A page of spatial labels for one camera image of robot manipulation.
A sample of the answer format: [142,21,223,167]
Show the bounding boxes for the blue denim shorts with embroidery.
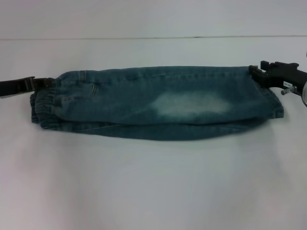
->
[30,66,285,142]

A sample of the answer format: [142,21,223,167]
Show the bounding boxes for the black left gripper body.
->
[0,80,24,99]

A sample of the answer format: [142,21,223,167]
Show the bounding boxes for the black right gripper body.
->
[264,62,307,89]

